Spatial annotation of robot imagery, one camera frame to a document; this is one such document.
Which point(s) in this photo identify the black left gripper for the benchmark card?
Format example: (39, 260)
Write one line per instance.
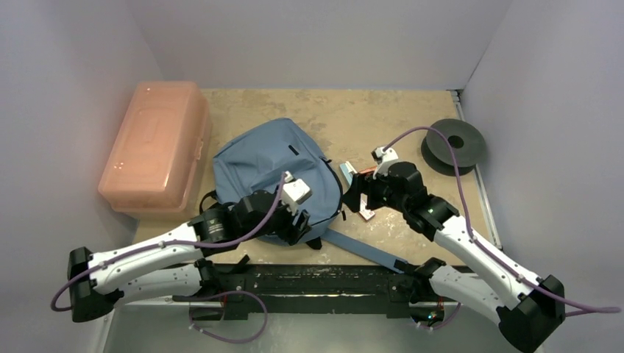
(291, 232)

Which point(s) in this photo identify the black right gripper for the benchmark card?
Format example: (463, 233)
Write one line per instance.
(368, 190)

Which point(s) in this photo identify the blue grey backpack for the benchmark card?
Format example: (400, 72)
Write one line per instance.
(255, 161)

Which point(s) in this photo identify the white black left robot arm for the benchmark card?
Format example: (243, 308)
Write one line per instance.
(174, 263)

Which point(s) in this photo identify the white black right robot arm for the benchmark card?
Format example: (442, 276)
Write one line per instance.
(517, 300)

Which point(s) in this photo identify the orange marker pen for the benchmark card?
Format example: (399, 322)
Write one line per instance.
(367, 171)

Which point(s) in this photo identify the small red white card box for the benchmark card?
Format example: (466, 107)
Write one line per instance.
(364, 211)

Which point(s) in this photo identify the teal white stapler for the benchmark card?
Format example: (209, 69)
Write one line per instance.
(348, 172)

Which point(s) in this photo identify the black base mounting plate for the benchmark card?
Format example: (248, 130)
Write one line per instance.
(240, 290)

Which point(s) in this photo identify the black filament spool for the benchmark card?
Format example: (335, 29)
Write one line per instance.
(468, 145)

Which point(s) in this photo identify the pink plastic storage box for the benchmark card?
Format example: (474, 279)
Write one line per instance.
(156, 164)

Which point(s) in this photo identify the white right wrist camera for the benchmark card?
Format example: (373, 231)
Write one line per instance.
(384, 157)

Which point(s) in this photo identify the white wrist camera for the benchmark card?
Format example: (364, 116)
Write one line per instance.
(294, 192)
(384, 157)

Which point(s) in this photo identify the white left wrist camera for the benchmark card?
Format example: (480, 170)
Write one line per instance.
(294, 192)

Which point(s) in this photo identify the aluminium frame rails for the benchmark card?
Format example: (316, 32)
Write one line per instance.
(274, 181)

